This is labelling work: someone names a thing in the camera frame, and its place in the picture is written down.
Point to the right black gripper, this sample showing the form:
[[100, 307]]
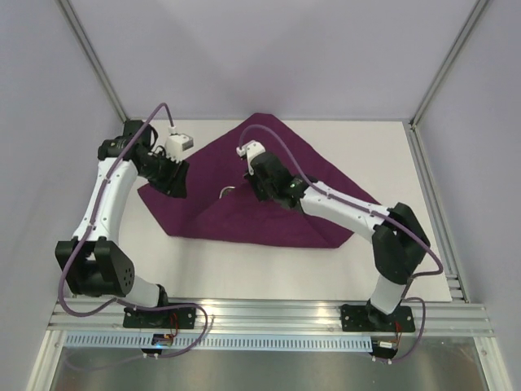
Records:
[[256, 184]]

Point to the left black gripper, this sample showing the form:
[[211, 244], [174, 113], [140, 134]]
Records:
[[172, 186]]

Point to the purple cloth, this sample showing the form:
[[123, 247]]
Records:
[[240, 217]]

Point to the steel instrument tray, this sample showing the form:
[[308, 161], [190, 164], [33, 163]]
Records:
[[226, 191]]

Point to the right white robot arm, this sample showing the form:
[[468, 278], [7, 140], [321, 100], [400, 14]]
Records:
[[399, 243]]

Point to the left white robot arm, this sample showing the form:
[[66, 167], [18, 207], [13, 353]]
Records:
[[92, 263]]

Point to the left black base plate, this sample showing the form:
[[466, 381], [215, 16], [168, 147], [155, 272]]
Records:
[[175, 316]]

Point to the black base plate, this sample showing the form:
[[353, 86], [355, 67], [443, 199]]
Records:
[[175, 316], [365, 318]]

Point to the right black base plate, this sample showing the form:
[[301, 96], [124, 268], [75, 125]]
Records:
[[365, 318]]

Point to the aluminium rail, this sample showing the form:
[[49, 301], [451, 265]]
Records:
[[456, 318]]

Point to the slotted cable duct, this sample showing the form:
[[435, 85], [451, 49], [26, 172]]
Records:
[[222, 342]]

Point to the left aluminium frame post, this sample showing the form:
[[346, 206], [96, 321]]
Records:
[[78, 30]]

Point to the aluminium frame post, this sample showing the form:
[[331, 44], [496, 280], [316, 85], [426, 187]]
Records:
[[464, 34], [78, 30]]

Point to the right aluminium frame post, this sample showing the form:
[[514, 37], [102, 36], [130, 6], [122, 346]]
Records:
[[464, 34]]

